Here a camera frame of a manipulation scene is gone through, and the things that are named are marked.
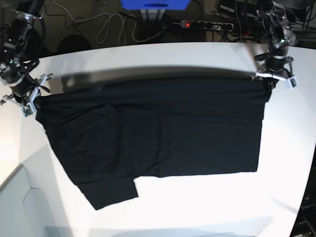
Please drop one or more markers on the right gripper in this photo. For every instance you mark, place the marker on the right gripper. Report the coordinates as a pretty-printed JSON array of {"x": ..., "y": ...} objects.
[{"x": 24, "y": 91}]

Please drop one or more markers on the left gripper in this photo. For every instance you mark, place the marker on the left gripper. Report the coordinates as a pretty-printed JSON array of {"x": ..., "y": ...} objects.
[{"x": 276, "y": 68}]

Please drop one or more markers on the black T-shirt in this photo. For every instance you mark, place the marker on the black T-shirt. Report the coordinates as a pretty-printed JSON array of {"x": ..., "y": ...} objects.
[{"x": 107, "y": 137}]

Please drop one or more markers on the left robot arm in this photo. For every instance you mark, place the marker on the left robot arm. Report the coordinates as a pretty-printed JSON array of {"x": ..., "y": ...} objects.
[{"x": 279, "y": 33}]

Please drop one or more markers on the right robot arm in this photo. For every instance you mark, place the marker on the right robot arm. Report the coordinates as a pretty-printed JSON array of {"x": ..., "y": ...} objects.
[{"x": 21, "y": 44}]

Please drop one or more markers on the black power strip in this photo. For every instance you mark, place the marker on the black power strip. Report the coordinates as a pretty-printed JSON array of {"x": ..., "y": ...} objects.
[{"x": 205, "y": 25}]

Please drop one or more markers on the grey plastic bin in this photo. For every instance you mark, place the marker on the grey plastic bin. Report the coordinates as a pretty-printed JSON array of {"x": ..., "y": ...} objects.
[{"x": 25, "y": 211}]

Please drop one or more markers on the blue box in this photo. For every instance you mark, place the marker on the blue box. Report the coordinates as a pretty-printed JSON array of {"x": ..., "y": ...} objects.
[{"x": 155, "y": 4}]

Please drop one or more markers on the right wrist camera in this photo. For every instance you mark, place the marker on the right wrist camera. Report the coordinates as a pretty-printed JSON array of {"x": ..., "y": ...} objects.
[{"x": 26, "y": 110}]

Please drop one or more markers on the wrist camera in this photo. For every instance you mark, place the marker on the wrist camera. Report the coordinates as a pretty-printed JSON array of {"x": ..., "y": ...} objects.
[
  {"x": 291, "y": 83},
  {"x": 26, "y": 110}
]

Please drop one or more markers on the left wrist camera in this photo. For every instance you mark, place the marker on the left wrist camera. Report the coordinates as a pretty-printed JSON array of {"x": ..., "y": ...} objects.
[{"x": 291, "y": 83}]

